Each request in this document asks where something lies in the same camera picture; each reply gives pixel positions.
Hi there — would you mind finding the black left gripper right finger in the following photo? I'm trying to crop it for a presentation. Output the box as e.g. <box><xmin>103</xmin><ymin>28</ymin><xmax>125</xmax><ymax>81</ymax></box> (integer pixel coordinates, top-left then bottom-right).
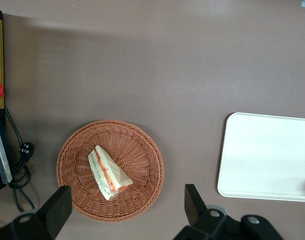
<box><xmin>172</xmin><ymin>183</ymin><xmax>244</xmax><ymax>240</ymax></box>

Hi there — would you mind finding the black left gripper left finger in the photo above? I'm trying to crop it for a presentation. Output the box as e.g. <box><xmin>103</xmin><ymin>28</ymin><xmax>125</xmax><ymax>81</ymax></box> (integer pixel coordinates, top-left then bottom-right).
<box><xmin>0</xmin><ymin>185</ymin><xmax>74</xmax><ymax>240</ymax></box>

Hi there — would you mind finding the wrapped triangle sandwich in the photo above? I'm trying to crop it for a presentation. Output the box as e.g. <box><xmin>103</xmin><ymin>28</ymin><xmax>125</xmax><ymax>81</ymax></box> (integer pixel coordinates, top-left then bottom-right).
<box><xmin>87</xmin><ymin>145</ymin><xmax>133</xmax><ymax>201</ymax></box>

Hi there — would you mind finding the brown round wicker basket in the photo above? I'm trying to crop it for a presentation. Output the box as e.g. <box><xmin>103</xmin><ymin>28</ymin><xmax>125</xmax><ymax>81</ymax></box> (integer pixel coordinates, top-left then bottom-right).
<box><xmin>56</xmin><ymin>119</ymin><xmax>165</xmax><ymax>223</ymax></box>

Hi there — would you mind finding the white plastic tray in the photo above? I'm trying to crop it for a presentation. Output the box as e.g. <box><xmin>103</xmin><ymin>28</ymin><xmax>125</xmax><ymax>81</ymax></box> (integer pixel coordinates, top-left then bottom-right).
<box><xmin>216</xmin><ymin>112</ymin><xmax>305</xmax><ymax>203</ymax></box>

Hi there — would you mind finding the silver metal bar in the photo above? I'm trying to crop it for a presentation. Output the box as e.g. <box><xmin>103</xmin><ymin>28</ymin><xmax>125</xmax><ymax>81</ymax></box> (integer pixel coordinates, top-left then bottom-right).
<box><xmin>0</xmin><ymin>124</ymin><xmax>13</xmax><ymax>185</ymax></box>

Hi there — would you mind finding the black power cable with plug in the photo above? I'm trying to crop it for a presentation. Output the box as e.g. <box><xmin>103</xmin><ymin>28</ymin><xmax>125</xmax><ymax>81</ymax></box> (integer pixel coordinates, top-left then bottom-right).
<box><xmin>3</xmin><ymin>106</ymin><xmax>36</xmax><ymax>213</ymax></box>

